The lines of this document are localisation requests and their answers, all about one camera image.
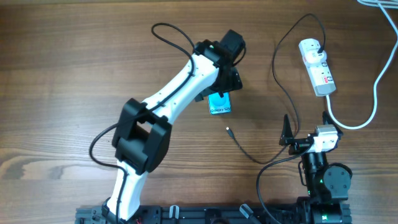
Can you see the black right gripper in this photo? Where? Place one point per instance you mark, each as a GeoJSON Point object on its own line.
{"type": "Point", "coordinates": [287, 136]}

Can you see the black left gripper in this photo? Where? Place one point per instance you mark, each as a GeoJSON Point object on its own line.
{"type": "Point", "coordinates": [232, 80]}

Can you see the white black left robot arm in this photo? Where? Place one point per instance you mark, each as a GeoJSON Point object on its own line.
{"type": "Point", "coordinates": [142, 136]}

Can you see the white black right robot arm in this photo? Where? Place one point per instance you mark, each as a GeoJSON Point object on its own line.
{"type": "Point", "coordinates": [327, 183]}

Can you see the white charger plug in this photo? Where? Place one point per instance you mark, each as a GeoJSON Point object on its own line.
{"type": "Point", "coordinates": [313, 58]}

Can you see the white power strip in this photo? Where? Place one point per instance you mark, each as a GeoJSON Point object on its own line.
{"type": "Point", "coordinates": [320, 76]}

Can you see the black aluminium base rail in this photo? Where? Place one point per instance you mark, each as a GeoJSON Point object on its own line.
{"type": "Point", "coordinates": [284, 213]}

